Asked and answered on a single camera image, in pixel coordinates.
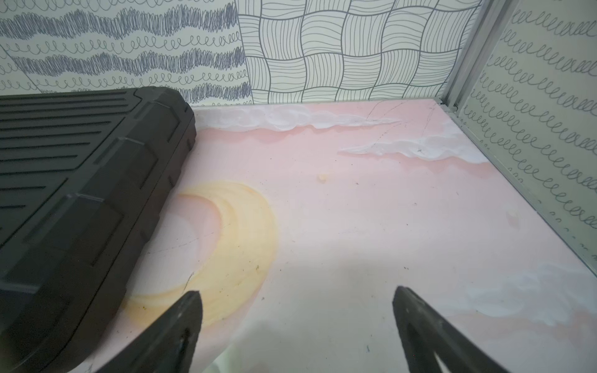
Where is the black plastic tool case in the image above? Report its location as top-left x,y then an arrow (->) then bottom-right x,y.
1,87 -> 196,372

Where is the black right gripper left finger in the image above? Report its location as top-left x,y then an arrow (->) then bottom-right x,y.
100,291 -> 203,373

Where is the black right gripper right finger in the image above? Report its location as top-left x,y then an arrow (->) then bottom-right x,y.
393,286 -> 506,372

